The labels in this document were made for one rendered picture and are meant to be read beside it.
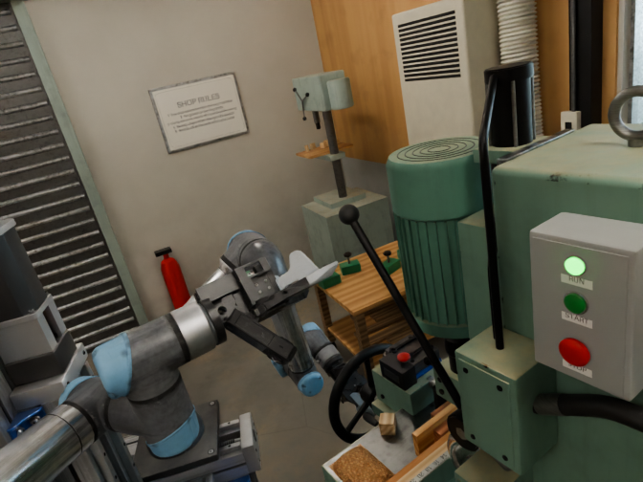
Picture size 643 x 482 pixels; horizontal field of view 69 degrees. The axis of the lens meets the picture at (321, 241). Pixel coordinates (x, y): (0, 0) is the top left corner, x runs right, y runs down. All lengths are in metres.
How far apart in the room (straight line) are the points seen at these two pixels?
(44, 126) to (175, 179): 0.89
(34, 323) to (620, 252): 0.86
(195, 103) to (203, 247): 1.10
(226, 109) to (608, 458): 3.40
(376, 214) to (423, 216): 2.54
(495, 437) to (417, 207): 0.34
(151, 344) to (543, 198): 0.51
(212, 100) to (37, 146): 1.20
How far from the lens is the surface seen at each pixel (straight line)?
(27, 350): 0.98
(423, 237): 0.76
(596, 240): 0.49
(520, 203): 0.58
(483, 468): 0.80
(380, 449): 1.09
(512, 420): 0.64
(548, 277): 0.52
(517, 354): 0.64
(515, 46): 2.27
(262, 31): 3.89
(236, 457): 1.40
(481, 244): 0.70
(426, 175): 0.72
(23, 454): 0.75
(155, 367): 0.67
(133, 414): 0.74
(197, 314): 0.68
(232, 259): 1.35
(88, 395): 0.80
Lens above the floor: 1.68
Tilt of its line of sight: 21 degrees down
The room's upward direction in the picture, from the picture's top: 12 degrees counter-clockwise
